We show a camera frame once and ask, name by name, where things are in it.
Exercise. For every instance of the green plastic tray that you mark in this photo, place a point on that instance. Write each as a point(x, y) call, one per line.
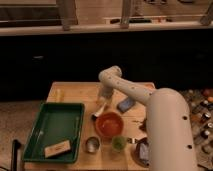
point(55, 123)

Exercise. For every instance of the green plastic cup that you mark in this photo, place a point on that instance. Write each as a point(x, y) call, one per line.
point(118, 143)

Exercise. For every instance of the brown pine cone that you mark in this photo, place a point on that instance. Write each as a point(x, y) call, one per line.
point(143, 126)

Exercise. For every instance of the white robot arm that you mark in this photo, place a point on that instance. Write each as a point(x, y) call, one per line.
point(171, 146)

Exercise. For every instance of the small metal cup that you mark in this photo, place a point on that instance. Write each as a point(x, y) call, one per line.
point(92, 144)

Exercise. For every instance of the wooden table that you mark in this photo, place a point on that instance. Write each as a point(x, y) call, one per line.
point(104, 159)

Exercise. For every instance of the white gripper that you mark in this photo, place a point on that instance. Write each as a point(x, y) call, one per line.
point(105, 91)

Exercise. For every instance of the blue sponge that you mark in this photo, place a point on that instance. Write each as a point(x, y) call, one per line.
point(125, 105)

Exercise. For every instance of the grey cloth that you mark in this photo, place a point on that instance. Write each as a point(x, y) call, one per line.
point(143, 154)

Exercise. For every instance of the wooden block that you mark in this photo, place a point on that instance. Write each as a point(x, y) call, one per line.
point(57, 149)

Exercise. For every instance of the black chair back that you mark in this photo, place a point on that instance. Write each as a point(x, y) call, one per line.
point(16, 145)

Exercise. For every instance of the dark metal bowl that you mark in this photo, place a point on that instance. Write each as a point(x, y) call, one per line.
point(143, 140)

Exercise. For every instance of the white handled dish brush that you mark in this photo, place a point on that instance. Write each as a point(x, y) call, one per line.
point(95, 115)

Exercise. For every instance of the orange bowl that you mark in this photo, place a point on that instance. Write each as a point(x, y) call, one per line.
point(109, 125)

